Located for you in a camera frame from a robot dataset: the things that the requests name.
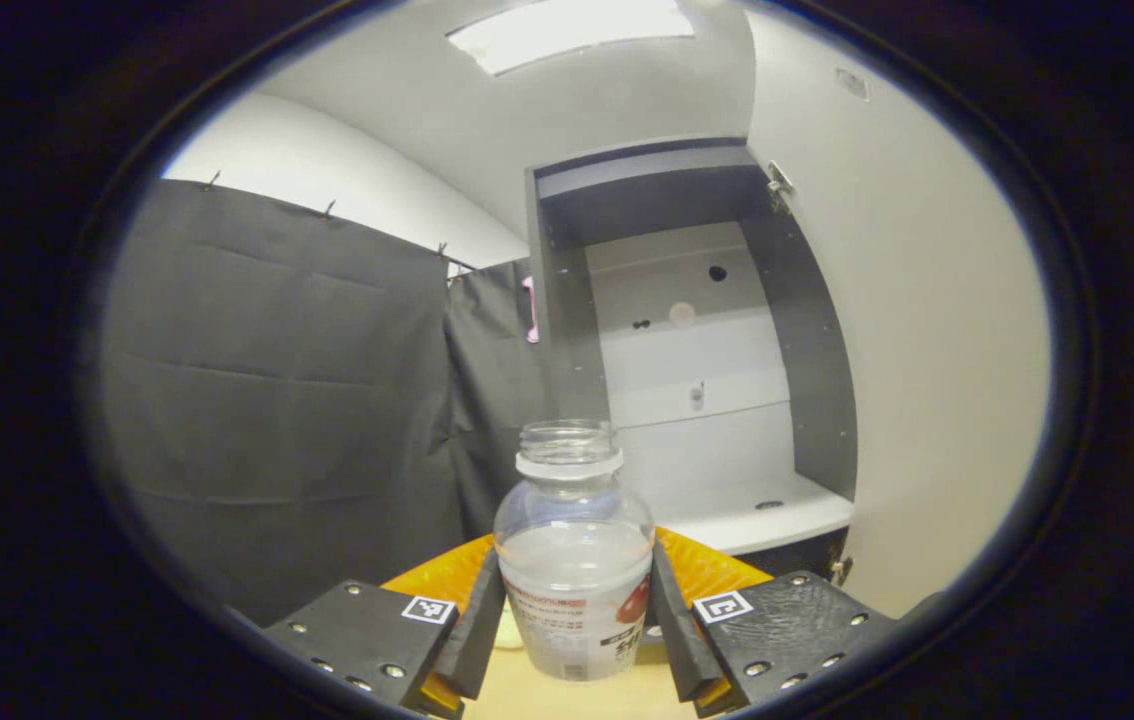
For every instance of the long ceiling light panel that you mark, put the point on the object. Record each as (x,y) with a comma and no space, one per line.
(567,30)

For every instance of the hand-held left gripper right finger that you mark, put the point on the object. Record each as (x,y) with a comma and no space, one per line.
(672,630)

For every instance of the clear plastic bottle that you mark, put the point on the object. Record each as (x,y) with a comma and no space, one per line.
(574,570)

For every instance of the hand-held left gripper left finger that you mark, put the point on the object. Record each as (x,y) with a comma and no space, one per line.
(482,640)

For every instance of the light grey cabinet door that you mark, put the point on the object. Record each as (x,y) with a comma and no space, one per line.
(927,350)

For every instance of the black backdrop cloth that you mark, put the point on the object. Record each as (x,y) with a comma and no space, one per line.
(497,400)
(277,400)

